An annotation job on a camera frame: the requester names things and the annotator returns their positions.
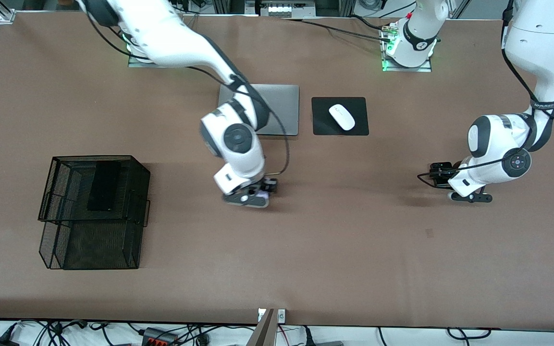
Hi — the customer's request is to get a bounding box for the lavender flip phone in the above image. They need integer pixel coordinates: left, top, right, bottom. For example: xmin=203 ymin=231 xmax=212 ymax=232
xmin=253 ymin=180 xmax=278 ymax=198

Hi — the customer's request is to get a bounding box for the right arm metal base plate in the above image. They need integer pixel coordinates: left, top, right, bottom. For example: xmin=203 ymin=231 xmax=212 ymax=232
xmin=128 ymin=46 xmax=162 ymax=68

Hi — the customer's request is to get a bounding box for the thin black table cable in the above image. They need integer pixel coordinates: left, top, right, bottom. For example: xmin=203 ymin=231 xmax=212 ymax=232
xmin=349 ymin=14 xmax=389 ymax=30

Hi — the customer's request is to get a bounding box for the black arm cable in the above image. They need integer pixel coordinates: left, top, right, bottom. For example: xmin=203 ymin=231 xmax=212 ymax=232
xmin=82 ymin=5 xmax=291 ymax=176
xmin=417 ymin=0 xmax=554 ymax=189

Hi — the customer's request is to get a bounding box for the small metal table bracket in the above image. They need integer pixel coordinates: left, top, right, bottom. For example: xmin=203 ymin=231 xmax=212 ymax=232
xmin=258 ymin=309 xmax=287 ymax=323

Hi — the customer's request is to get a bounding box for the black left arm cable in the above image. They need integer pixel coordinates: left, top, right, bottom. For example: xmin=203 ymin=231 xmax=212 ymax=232
xmin=417 ymin=0 xmax=554 ymax=189

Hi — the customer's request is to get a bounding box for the black mesh tray with handles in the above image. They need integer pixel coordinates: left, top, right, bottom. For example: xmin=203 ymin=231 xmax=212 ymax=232
xmin=38 ymin=155 xmax=151 ymax=227

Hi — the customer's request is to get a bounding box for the black orange power strip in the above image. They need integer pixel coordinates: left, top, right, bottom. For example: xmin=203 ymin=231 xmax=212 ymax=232
xmin=141 ymin=328 xmax=180 ymax=346

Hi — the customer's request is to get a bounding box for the thick black table cable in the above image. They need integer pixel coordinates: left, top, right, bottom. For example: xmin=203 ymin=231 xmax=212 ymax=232
xmin=281 ymin=17 xmax=393 ymax=43

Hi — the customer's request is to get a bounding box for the white computer mouse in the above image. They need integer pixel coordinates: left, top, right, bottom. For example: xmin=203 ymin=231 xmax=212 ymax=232
xmin=329 ymin=104 xmax=356 ymax=131

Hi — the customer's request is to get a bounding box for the grey camera post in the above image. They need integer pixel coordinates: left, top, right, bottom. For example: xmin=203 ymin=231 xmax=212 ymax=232
xmin=247 ymin=309 xmax=277 ymax=346

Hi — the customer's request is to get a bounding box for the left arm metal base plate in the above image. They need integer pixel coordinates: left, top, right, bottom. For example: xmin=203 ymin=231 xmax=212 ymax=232
xmin=381 ymin=24 xmax=432 ymax=73

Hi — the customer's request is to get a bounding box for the white outlet block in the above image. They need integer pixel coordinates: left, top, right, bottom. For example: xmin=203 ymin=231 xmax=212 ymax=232
xmin=267 ymin=4 xmax=307 ymax=18

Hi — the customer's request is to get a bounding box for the black mouse pad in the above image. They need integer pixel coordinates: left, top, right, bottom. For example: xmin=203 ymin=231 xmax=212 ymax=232
xmin=311 ymin=97 xmax=369 ymax=136

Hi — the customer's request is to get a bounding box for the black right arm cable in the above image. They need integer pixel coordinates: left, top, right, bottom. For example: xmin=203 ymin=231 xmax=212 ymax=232
xmin=82 ymin=5 xmax=291 ymax=176

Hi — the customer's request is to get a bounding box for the silver closed laptop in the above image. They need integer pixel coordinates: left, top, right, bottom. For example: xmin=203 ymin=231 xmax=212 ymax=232
xmin=218 ymin=84 xmax=300 ymax=136

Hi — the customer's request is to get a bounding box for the black bar smartphone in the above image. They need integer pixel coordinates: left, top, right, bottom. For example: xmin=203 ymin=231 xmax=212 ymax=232
xmin=86 ymin=161 xmax=122 ymax=212

